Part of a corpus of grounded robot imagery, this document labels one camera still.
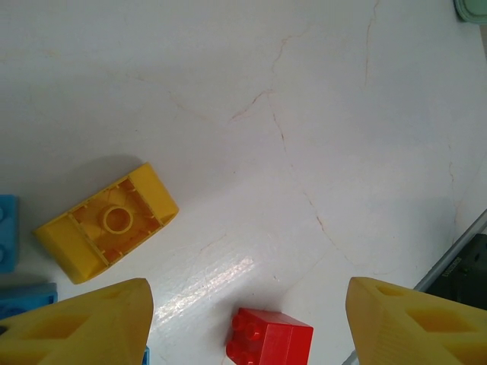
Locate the red lego brick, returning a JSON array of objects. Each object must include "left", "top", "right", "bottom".
[{"left": 225, "top": 307, "right": 315, "bottom": 365}]

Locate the long blue lego brick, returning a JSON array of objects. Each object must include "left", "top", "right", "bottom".
[{"left": 0, "top": 283, "right": 58, "bottom": 324}]

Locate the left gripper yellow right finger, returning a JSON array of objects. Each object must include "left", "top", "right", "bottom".
[{"left": 345, "top": 276, "right": 487, "bottom": 365}]

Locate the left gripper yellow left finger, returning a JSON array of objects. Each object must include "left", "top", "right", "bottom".
[{"left": 0, "top": 278, "right": 154, "bottom": 365}]

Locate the curved yellow lego brick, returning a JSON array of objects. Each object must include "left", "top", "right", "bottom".
[{"left": 32, "top": 162, "right": 180, "bottom": 285}]

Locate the mint green zip case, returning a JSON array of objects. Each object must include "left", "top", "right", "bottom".
[{"left": 452, "top": 0, "right": 487, "bottom": 26}]

